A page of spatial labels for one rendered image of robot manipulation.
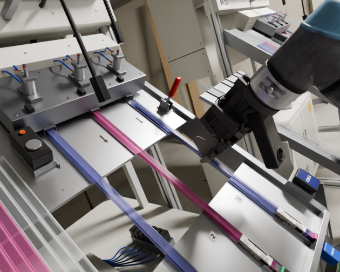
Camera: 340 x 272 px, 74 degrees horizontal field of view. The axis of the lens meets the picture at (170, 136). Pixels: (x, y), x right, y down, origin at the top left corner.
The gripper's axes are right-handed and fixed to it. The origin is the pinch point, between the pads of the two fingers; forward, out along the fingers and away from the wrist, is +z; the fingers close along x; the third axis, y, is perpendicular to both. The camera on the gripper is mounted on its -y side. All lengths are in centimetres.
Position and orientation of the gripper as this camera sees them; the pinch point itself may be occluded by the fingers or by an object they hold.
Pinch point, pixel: (209, 158)
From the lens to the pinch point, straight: 53.6
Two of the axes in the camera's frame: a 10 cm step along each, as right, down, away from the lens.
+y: -6.6, -7.4, 1.6
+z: -4.2, 5.3, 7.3
